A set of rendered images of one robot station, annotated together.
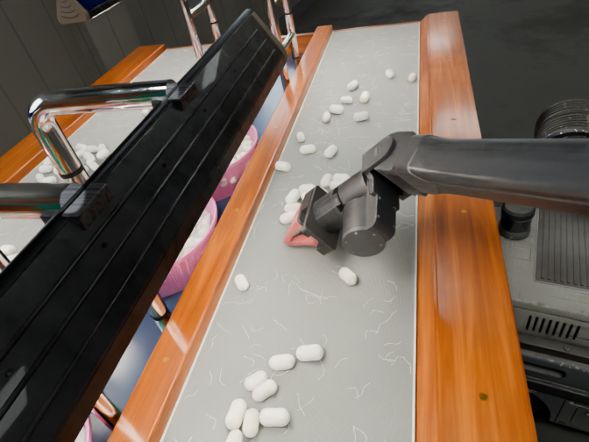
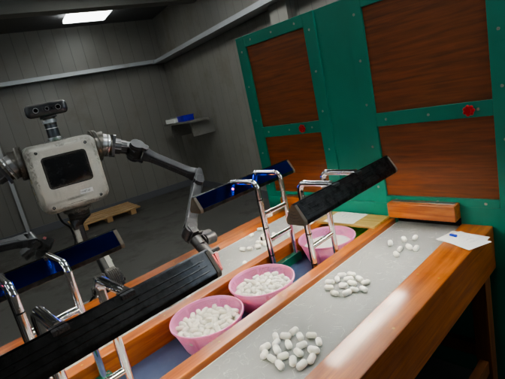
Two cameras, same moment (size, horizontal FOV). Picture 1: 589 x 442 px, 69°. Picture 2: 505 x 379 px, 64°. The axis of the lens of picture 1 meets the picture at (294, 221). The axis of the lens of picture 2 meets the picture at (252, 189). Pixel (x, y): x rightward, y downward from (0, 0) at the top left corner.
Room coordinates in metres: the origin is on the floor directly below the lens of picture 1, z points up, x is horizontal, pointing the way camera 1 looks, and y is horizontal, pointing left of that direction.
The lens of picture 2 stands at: (1.94, 1.00, 1.48)
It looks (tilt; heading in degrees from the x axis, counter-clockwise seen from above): 13 degrees down; 208
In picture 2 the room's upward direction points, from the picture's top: 12 degrees counter-clockwise
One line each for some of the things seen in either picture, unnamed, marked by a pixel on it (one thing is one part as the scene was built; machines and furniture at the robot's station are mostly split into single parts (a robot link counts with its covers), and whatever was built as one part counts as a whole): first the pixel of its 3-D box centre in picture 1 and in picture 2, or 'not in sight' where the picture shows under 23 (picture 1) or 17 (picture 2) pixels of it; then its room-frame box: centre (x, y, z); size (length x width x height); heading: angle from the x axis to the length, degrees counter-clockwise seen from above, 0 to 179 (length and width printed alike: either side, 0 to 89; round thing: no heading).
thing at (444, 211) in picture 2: not in sight; (421, 210); (0.11, 0.84, 0.83); 0.30 x 0.06 x 0.07; 69
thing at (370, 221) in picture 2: not in sight; (352, 219); (0.04, 0.51, 0.77); 0.33 x 0.15 x 0.01; 69
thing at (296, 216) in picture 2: not in sight; (347, 186); (0.50, 0.63, 1.08); 0.62 x 0.08 x 0.07; 159
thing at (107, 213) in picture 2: not in sight; (104, 216); (-2.66, -4.21, 0.05); 1.06 x 0.73 x 0.10; 147
